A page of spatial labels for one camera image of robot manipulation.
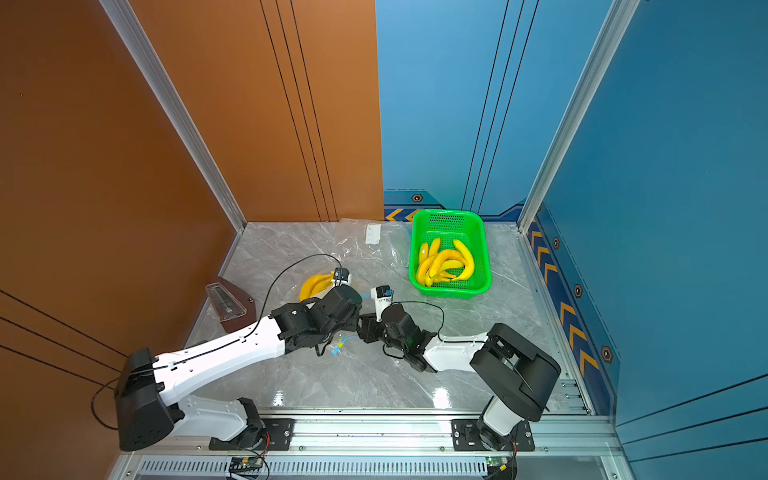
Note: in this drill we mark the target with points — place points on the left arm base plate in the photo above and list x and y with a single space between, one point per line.
276 433

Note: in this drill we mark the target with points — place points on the aluminium corner post left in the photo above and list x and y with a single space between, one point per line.
129 28

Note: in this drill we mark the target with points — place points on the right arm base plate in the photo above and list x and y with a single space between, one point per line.
475 435

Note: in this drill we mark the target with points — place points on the green circuit board right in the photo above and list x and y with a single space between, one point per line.
502 468

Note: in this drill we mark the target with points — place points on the clear zip bag with bananas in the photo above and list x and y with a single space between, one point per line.
372 243

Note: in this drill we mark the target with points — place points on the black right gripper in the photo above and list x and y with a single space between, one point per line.
368 324

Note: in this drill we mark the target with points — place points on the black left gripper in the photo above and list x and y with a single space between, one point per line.
353 319

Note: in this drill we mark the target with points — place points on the aluminium front rail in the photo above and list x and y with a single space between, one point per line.
361 444

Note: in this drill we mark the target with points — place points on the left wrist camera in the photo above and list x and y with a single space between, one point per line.
341 276

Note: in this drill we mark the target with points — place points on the aluminium corner post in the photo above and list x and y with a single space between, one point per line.
129 28
612 31

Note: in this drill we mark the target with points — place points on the yellow plastic banana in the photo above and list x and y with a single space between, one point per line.
436 265

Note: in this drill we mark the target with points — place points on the green circuit board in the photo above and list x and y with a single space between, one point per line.
246 466
502 468

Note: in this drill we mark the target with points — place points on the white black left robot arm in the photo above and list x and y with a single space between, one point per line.
155 394

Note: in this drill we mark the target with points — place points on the green plastic perforated basket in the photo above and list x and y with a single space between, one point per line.
449 225

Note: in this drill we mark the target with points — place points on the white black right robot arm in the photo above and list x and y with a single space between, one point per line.
520 375

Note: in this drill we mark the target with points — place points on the green circuit board left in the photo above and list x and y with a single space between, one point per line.
246 466

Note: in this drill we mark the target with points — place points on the aluminium corner post right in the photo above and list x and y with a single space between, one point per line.
612 31

